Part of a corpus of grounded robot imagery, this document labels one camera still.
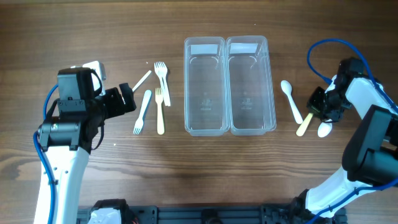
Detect white plastic spoon thick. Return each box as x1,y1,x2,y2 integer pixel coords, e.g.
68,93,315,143
280,80,303,124

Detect clear plastic container right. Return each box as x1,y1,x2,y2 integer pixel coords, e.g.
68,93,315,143
226,35,276,136

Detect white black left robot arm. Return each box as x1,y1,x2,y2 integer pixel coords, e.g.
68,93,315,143
33,67,136,223

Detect white plastic fork small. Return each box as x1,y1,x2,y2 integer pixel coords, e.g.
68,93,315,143
132,70,152,92

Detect yellow plastic spoon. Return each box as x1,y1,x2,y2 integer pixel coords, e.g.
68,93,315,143
296,113,313,137

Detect clear plastic container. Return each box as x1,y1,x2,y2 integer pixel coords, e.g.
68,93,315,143
183,37,229,137
226,35,276,136

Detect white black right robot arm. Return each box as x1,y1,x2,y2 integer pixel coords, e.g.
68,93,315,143
289,57,397,223

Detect light blue plastic fork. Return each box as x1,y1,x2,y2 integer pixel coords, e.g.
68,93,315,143
133,90,152,135

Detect white plastic fork long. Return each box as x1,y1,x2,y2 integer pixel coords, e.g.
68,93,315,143
154,62,171,106

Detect clear plastic container left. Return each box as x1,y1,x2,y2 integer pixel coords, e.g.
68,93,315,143
183,37,229,137

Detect yellow plastic fork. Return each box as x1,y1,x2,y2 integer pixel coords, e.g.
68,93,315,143
155,88,165,135

